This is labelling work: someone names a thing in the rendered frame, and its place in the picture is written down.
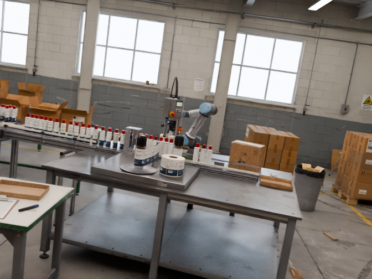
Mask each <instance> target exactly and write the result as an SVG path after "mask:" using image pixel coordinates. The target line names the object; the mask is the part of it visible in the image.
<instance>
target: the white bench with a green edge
mask: <svg viewBox="0 0 372 279"><path fill-rule="evenodd" d="M1 179H5V180H13V181H18V182H27V183H36V184H43V185H49V186H50V189H49V191H48V192H47V193H46V195H45V196H43V197H42V198H41V200H40V201H37V200H28V199H18V198H10V197H6V198H8V199H18V200H20V201H19V202H18V203H17V204H16V206H15V207H14V208H13V209H12V210H11V211H10V213H9V214H8V215H7V216H6V217H5V218H4V219H0V234H3V235H4V236H5V238H6V239H7V240H8V241H9V242H10V243H11V245H12V246H13V247H14V249H13V264H12V279H23V276H24V262H25V248H26V240H27V232H28V231H29V230H31V229H32V228H33V227H34V226H36V224H37V223H39V222H40V221H41V220H43V219H44V218H45V217H46V216H47V215H48V214H49V213H51V212H52V211H53V210H54V209H55V210H56V219H55V231H54V243H53V255H52V262H51V270H50V272H49V273H48V274H47V275H46V277H45V278H44V279H59V271H60V259H61V248H62V241H63V230H64V218H65V207H66V199H67V197H69V196H70V195H71V194H72V193H73V192H74V188H71V187H64V186H59V185H52V184H45V183H38V182H31V181H27V180H20V179H13V178H6V177H0V180H1ZM36 204H39V206H38V207H37V208H33V209H28V210H25V211H20V212H19V211H18V209H21V208H25V207H28V206H32V205H36Z"/></svg>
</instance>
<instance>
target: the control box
mask: <svg viewBox="0 0 372 279"><path fill-rule="evenodd" d="M177 101H182V102H183V101H184V100H182V99H175V98H174V99H173V98H168V97H165V100H164V108H163V117H167V118H181V116H182V112H175V108H178V109H182V108H183V106H182V107H176V103H177ZM173 112H174V113H175V116H172V115H171V113H173Z"/></svg>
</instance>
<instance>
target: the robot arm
mask: <svg viewBox="0 0 372 279"><path fill-rule="evenodd" d="M218 110H219V109H218V107H217V105H215V104H210V103H206V102H205V103H202V104H201V105H200V109H197V110H190V111H184V110H183V115H182V117H186V118H191V117H196V116H197V119H196V120H195V122H194V123H193V125H192V127H191V128H190V130H189V131H188V132H186V133H185V135H183V137H184V143H183V146H185V147H189V148H188V150H187V152H186V153H189V154H194V147H195V146H196V143H199V147H200V143H201V139H202V138H201V137H199V136H196V134H197V132H198V131H199V129H200V128H201V126H202V124H203V123H204V121H205V120H206V118H209V116H210V115H216V114H217V113H218ZM175 126H176V121H175V118H169V122H168V131H167V138H168V136H171V135H172V134H173V132H172V131H175Z"/></svg>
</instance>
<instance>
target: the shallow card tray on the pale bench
mask: <svg viewBox="0 0 372 279"><path fill-rule="evenodd" d="M49 189H50V186H49V185H43V184H36V183H27V182H18V181H13V180H5V179H1V180H0V195H6V197H10V198H18V199H28V200H37V201H40V200H41V198H42V197H43V196H45V195H46V193H47V192H48V191H49Z"/></svg>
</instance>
